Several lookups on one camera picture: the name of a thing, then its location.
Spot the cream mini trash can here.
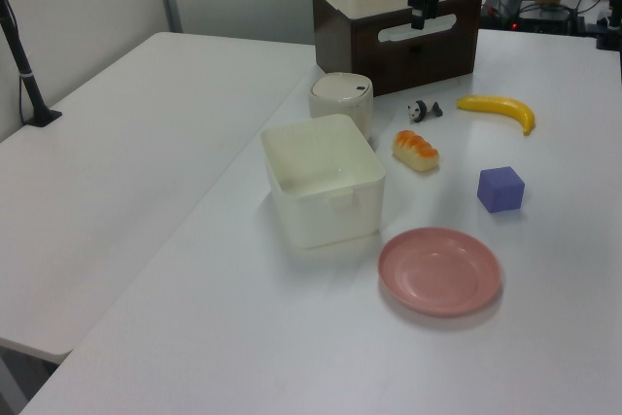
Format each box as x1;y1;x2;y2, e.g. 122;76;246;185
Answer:
308;71;376;142

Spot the black device red light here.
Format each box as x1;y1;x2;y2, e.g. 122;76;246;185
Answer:
513;5;570;33

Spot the small panda figurine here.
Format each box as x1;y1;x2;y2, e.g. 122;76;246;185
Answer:
406;99;444;123

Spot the yellow toy banana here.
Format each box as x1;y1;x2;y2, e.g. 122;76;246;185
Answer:
455;94;536;137

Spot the orange toy bread loaf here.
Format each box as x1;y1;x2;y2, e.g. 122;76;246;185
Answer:
392;129;440;174

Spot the black table clamp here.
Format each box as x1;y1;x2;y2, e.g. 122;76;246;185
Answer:
594;0;622;52

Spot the purple cube block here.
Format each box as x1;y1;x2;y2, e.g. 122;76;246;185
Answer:
476;165;527;214

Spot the cream square storage box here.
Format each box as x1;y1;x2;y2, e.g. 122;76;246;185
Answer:
259;113;388;249

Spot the pink plastic plate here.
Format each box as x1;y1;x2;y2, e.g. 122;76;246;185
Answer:
377;226;502;318

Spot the brown drawer box white handle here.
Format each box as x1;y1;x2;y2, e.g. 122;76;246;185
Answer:
312;0;483;97

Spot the black camera stand pole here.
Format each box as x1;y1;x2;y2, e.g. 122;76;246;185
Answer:
0;0;63;128

